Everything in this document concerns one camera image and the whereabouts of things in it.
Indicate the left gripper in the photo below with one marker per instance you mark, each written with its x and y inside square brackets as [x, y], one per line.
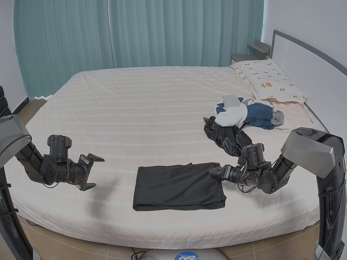
[81, 172]

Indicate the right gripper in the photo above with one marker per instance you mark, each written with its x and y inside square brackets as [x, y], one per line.
[230, 173]

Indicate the black T-shirt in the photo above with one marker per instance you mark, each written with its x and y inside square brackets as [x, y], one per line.
[179, 188]

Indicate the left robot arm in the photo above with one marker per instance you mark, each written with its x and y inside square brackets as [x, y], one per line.
[13, 134]

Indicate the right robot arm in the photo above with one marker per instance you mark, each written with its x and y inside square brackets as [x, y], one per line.
[306, 150]

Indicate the pile of clothes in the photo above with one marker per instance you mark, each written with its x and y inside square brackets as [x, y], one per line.
[257, 114]

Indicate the bed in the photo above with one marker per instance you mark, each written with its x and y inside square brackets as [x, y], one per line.
[135, 104]

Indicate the black satin garment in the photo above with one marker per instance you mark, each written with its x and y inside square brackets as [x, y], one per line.
[227, 139]

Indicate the white printed pillow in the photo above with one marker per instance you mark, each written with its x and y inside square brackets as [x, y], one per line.
[271, 77]

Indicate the grey bedside table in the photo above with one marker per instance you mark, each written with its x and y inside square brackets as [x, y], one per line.
[244, 57]

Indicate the blue-green curtain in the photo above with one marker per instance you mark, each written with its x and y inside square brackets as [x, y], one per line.
[62, 36]
[189, 23]

